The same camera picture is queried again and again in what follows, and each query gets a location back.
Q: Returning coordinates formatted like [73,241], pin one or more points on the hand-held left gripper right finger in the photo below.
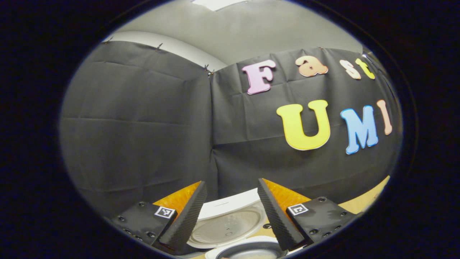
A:
[275,216]

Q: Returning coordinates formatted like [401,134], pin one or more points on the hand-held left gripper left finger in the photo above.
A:
[187,216]

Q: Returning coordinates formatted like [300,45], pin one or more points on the white rice cooker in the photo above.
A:
[226,226]

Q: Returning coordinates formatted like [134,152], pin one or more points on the black table grommet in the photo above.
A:
[266,226]

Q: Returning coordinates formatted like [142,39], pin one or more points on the small metal cloth clip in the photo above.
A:
[107,39]
[208,70]
[159,46]

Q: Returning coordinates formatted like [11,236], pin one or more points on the large ceiling light panel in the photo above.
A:
[219,3]

